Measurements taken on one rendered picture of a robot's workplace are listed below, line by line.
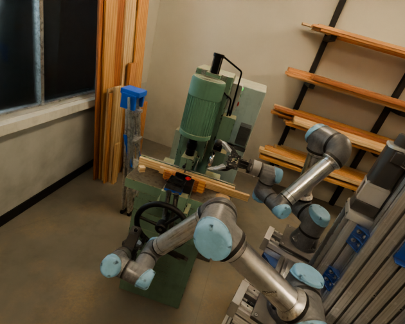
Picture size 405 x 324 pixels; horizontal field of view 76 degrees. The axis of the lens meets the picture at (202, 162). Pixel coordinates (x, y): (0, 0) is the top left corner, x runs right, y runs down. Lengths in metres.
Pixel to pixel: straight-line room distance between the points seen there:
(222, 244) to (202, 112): 0.73
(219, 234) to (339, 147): 0.74
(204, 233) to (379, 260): 0.68
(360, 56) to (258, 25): 1.24
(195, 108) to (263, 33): 2.40
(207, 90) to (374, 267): 0.99
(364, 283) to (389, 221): 0.28
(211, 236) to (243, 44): 3.07
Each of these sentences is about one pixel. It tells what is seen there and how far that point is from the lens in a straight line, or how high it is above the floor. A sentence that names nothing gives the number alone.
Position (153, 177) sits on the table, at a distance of 1.52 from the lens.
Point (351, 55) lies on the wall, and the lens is 3.71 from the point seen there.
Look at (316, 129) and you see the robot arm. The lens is 1.38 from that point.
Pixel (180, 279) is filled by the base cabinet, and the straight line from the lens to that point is 1.84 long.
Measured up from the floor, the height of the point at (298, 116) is 1.13.
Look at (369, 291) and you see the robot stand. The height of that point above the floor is 1.01.
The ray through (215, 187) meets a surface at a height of 0.93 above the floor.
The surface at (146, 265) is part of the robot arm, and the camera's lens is 1.07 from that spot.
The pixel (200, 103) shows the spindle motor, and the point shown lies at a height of 1.39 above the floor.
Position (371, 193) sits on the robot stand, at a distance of 1.15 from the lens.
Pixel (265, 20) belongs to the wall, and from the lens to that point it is 3.60.
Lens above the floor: 1.70
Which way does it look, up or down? 26 degrees down
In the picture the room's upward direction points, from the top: 16 degrees clockwise
